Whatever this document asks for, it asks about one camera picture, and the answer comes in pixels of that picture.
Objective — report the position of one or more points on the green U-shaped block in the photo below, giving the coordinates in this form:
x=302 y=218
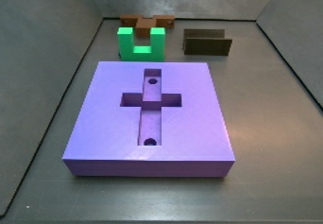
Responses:
x=132 y=52

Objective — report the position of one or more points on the purple board with cross slot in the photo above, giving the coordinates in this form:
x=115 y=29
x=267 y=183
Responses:
x=150 y=123

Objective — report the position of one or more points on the dark olive H-shaped block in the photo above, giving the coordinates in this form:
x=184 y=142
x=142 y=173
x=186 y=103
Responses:
x=206 y=42

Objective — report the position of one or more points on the brown T-shaped block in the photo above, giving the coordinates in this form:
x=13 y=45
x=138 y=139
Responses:
x=143 y=24

